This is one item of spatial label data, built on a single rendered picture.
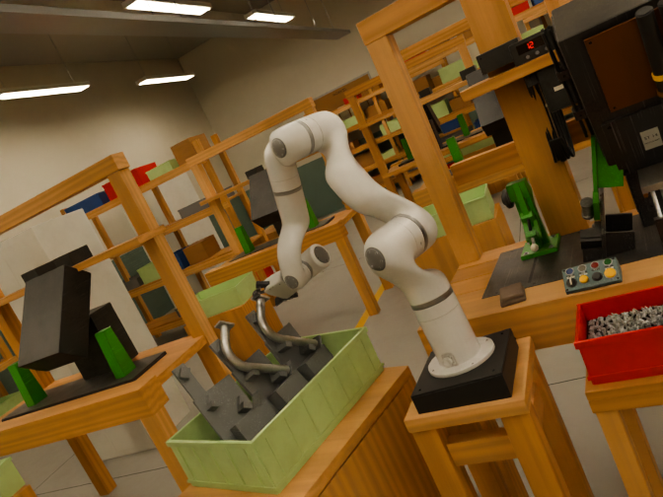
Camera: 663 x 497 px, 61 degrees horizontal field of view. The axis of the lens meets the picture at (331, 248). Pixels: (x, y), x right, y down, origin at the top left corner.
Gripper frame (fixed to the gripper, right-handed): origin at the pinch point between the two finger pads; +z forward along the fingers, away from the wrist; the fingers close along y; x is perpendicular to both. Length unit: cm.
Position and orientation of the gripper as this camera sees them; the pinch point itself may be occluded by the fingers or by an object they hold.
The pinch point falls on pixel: (265, 298)
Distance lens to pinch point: 200.0
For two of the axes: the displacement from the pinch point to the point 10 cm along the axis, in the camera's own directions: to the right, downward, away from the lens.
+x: 1.0, 8.2, -5.6
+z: -6.2, 4.9, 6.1
